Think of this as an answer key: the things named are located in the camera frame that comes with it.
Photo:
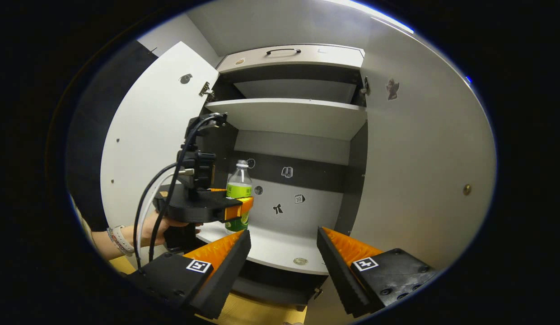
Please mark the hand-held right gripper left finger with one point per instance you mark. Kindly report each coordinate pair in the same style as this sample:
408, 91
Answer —
226, 271

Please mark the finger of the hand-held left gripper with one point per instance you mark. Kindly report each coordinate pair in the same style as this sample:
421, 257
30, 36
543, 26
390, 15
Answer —
218, 189
237, 208

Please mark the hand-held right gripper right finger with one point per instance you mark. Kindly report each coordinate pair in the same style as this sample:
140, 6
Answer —
338, 275

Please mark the green label plastic bottle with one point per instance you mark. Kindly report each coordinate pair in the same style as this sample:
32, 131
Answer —
239, 189

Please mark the white cabinet door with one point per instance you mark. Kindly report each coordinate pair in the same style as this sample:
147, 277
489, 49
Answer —
144, 113
420, 158

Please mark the white cabinet bottom shelf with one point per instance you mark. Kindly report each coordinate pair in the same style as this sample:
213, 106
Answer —
275, 253

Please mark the white cabinet shelf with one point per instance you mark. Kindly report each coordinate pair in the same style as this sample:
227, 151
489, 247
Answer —
284, 117
275, 253

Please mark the metal door hinge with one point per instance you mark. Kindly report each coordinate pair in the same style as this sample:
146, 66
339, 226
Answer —
365, 85
206, 89

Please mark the beige cabinet drawer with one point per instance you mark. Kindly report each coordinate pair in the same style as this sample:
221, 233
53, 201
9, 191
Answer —
334, 56

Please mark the small round metal disc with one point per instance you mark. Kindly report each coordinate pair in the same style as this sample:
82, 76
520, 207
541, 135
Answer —
300, 261

